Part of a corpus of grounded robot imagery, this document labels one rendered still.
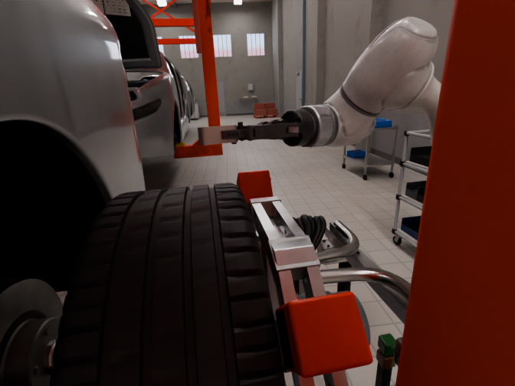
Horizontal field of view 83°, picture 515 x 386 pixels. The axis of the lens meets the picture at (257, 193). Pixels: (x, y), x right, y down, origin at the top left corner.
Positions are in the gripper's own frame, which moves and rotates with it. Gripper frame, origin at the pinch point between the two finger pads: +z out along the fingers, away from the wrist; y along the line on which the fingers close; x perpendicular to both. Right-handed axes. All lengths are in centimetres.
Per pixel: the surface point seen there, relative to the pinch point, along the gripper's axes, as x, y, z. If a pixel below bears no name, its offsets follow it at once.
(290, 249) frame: -16.3, -16.4, -1.2
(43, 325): -34, 19, 32
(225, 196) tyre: -9.5, -5.5, 2.6
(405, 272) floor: -117, 55, -176
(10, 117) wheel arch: 4.7, 13.1, 28.3
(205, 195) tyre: -9.4, -3.1, 5.0
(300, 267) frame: -18.3, -18.5, -1.1
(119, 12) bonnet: 117, 303, -59
